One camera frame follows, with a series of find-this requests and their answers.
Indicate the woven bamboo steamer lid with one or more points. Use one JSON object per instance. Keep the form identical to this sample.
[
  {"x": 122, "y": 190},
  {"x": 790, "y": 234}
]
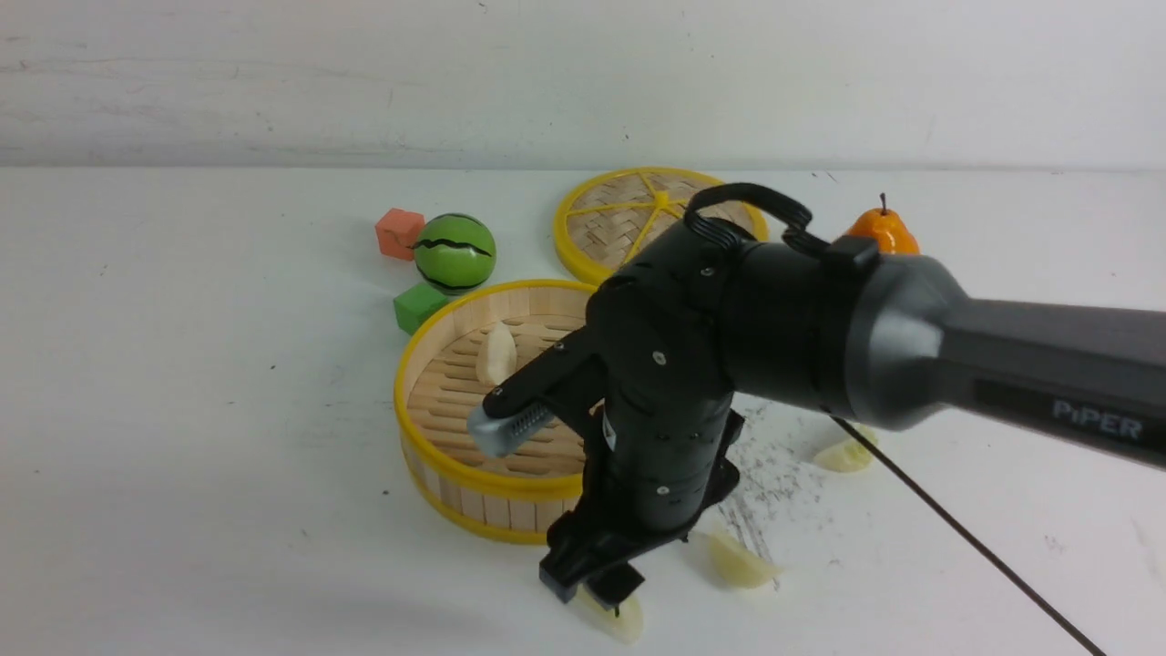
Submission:
[{"x": 606, "y": 221}]

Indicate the bamboo steamer tray yellow rim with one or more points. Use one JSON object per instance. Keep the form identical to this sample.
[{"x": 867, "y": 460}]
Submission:
[{"x": 515, "y": 498}]

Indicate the white dumpling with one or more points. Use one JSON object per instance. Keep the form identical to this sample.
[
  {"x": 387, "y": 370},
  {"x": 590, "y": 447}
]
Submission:
[{"x": 497, "y": 356}]

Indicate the green watermelon toy ball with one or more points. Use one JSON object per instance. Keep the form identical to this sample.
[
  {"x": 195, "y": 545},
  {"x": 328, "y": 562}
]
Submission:
[{"x": 455, "y": 253}]

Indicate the green foam cube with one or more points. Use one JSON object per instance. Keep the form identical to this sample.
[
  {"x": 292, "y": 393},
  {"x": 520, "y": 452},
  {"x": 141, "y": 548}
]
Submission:
[{"x": 414, "y": 306}]

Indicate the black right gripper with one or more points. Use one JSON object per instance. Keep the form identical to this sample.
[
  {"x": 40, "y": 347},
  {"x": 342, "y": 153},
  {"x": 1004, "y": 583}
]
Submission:
[{"x": 654, "y": 432}]

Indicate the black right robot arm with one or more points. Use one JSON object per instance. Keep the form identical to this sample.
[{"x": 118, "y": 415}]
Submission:
[{"x": 884, "y": 341}]

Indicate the orange foam cube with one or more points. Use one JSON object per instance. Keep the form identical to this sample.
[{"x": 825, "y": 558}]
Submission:
[{"x": 397, "y": 232}]

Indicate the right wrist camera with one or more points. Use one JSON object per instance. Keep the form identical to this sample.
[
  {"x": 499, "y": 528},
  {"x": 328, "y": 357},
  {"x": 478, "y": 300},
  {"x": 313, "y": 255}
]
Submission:
[{"x": 510, "y": 424}]

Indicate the orange toy pear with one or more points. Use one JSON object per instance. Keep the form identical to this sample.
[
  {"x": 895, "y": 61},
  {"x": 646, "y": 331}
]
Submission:
[{"x": 885, "y": 226}]

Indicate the pale green dumpling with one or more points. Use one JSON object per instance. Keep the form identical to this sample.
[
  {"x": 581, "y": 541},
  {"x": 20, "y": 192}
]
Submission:
[
  {"x": 848, "y": 453},
  {"x": 624, "y": 623},
  {"x": 737, "y": 566}
]

